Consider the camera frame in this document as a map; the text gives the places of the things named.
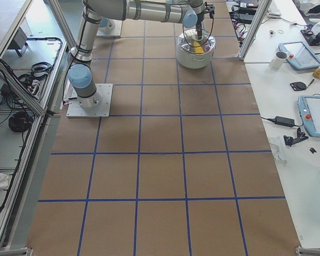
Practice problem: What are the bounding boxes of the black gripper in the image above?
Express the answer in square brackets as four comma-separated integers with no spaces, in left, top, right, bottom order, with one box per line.
[194,2,215,37]

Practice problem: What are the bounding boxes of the glass pot lid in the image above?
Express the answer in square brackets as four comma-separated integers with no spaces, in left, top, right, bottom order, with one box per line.
[177,28,215,54]

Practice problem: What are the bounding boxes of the yellow corn cob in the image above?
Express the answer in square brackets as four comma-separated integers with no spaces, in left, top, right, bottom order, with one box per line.
[193,41,205,54]

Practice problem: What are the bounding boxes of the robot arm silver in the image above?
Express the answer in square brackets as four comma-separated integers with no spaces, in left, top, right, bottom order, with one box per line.
[98,17,115,34]
[67,1,215,108]

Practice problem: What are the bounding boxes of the white steel cooking pot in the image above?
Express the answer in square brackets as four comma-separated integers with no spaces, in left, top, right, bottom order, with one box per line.
[176,28,216,69]

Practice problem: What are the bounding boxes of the white mug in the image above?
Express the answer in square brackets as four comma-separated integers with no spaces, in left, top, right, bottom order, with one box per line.
[269,51,287,70]

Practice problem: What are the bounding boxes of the teach pendant far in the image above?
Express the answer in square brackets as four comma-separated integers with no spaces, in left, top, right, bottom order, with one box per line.
[278,42,320,70]

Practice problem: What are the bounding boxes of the teach pendant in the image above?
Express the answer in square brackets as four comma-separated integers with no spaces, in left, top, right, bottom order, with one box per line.
[297,96,320,138]
[278,42,320,70]

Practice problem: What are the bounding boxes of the black power adapter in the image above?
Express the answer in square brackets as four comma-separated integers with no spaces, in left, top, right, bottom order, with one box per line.
[274,116,295,127]

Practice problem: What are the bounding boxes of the teach pendant near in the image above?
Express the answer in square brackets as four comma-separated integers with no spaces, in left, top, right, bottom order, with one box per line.
[297,96,320,138]

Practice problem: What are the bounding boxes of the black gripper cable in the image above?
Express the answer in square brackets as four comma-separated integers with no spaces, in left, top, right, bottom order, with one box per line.
[181,13,214,51]

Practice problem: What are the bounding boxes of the aluminium frame post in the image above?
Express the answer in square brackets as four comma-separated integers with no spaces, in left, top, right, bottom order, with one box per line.
[238,0,271,61]

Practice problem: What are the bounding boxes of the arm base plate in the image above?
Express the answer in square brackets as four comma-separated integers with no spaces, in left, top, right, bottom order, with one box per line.
[66,83,113,118]
[97,18,123,37]

